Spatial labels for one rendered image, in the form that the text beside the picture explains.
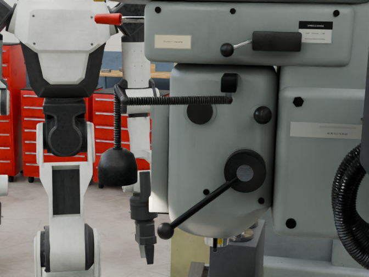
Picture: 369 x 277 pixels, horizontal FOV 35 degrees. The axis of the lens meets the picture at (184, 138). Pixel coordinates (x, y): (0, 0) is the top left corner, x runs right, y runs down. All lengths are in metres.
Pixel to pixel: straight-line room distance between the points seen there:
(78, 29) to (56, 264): 0.69
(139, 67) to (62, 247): 0.59
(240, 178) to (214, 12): 0.27
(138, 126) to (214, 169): 0.87
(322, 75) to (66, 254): 1.07
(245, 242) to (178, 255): 1.54
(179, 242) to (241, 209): 2.00
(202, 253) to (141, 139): 1.28
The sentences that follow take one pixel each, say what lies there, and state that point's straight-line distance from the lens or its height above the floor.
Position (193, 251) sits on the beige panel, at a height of 0.55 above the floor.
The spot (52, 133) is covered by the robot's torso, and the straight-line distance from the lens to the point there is 1.80.
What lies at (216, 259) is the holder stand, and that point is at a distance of 1.53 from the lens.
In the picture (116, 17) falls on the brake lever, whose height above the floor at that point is 1.70.
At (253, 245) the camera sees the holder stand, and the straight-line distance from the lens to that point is 1.50.
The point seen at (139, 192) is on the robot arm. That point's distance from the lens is 1.85.
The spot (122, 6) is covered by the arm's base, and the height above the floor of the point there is 1.74.
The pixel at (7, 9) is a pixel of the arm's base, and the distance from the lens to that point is 1.79.
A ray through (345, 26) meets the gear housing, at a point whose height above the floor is 1.70.
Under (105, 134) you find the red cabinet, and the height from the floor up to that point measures 0.58.
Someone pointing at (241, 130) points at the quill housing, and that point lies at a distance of 0.98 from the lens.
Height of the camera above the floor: 1.69
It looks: 11 degrees down
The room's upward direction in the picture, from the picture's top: 1 degrees clockwise
